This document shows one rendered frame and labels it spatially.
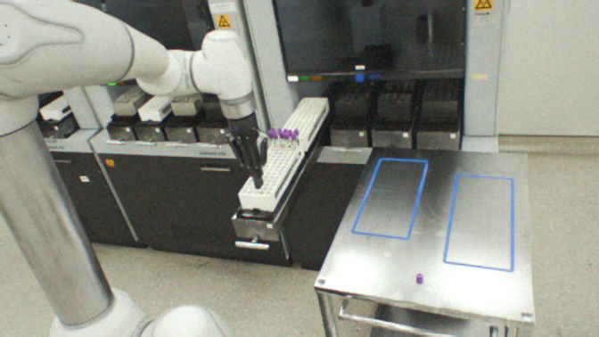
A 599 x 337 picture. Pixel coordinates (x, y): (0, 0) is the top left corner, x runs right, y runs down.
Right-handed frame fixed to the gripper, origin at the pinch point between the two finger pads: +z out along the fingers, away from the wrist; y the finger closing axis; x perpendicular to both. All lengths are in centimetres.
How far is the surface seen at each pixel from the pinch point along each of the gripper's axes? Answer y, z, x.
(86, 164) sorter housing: 114, 30, -42
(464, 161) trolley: -55, 8, -23
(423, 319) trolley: -44, 62, -8
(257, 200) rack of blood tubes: -0.9, 4.8, 4.7
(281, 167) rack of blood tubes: -2.9, 3.6, -10.2
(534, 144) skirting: -90, 87, -162
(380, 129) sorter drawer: -27, 9, -43
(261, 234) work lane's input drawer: -1.5, 14.5, 8.3
